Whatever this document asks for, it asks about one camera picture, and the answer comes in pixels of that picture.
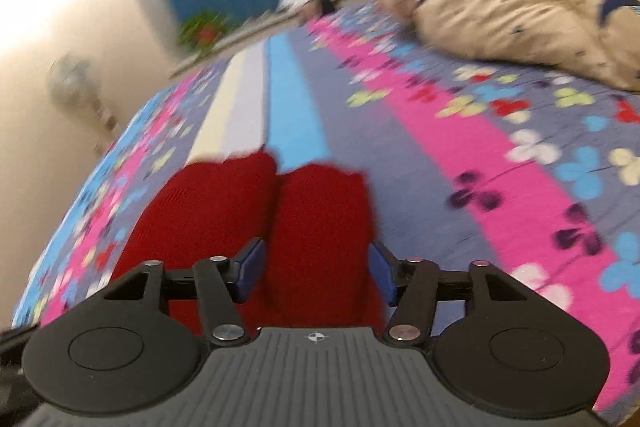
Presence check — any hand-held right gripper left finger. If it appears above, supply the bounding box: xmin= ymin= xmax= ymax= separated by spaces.
xmin=102 ymin=237 xmax=266 ymax=349

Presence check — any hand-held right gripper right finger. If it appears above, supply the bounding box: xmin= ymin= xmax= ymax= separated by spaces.
xmin=369 ymin=241 xmax=532 ymax=348

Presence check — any red knit sweater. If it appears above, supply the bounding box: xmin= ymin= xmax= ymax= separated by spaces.
xmin=110 ymin=151 xmax=388 ymax=338

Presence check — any floral striped bedsheet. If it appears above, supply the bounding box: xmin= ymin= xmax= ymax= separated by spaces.
xmin=10 ymin=2 xmax=640 ymax=425

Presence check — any red green plant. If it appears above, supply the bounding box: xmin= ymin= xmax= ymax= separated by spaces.
xmin=177 ymin=9 xmax=238 ymax=52

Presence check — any grey standing fan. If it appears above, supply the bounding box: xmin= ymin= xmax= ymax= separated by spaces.
xmin=46 ymin=54 xmax=121 ymax=155

